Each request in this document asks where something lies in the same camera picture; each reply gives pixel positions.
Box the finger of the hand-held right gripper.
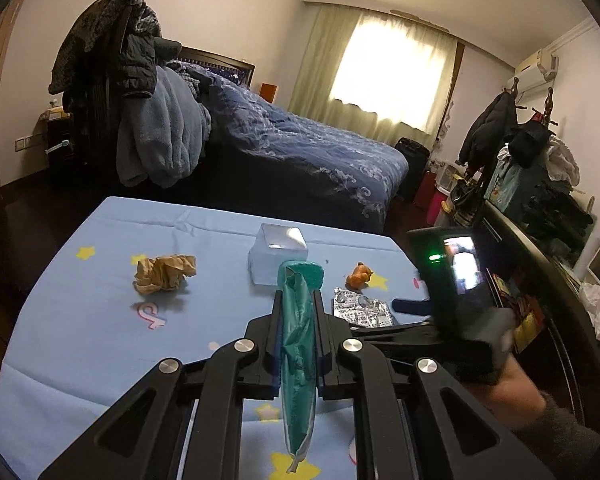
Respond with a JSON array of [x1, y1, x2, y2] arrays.
[[351, 321, 451, 358], [391, 298, 434, 317]]

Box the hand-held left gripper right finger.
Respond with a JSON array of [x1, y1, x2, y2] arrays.
[[312, 287, 556, 480]]

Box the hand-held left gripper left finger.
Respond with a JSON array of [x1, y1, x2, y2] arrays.
[[37, 282, 286, 480]]

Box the teal garbage bag roll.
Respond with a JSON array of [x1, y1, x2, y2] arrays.
[[277, 260, 327, 473]]

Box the person's right forearm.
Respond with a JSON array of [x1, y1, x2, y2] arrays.
[[462, 360, 600, 480]]

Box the silver blister pack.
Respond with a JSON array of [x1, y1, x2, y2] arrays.
[[332, 287, 397, 329]]

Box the small orange toy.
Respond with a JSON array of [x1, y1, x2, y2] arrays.
[[346, 261, 375, 288]]

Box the red box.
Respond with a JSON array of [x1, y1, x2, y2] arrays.
[[415, 170, 438, 208]]

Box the clear plastic box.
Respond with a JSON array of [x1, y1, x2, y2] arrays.
[[248, 223, 309, 286]]

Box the dark wooden dresser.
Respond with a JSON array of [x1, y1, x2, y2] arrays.
[[472, 200, 600, 461]]

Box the teal printed bag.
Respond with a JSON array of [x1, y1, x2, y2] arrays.
[[484, 157, 536, 211]]

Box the black suitcase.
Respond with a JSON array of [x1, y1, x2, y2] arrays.
[[394, 137, 431, 203]]

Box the black cloth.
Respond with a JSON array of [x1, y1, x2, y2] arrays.
[[522, 180, 593, 256]]

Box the crumpled brown paper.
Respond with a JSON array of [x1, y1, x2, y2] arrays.
[[132, 254, 197, 295]]

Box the hanging black bag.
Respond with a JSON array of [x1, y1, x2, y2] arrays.
[[509, 122, 556, 168]]

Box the hanging black coat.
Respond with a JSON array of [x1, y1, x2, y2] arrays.
[[457, 92, 518, 166]]

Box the white garment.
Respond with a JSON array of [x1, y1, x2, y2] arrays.
[[547, 135, 580, 181]]

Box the light blue printed tablecloth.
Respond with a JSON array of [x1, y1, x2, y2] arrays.
[[0, 196, 431, 480]]

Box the navy patterned duvet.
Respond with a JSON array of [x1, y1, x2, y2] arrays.
[[167, 60, 410, 231]]

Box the wooden coat rack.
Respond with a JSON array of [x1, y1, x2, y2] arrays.
[[500, 77, 557, 126]]

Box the white air conditioner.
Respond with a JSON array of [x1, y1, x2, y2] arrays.
[[514, 49, 561, 91]]

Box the pale green curtain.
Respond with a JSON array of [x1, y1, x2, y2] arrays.
[[290, 4, 458, 136]]

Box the black chair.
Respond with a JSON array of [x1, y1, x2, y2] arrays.
[[67, 10, 131, 181]]

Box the dark wooden bed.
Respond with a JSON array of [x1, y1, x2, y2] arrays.
[[180, 45, 411, 235]]

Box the dark nightstand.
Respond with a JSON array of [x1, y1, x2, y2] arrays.
[[45, 112, 76, 166]]

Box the dark puffer jacket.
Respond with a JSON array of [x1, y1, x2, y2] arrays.
[[121, 5, 159, 102]]

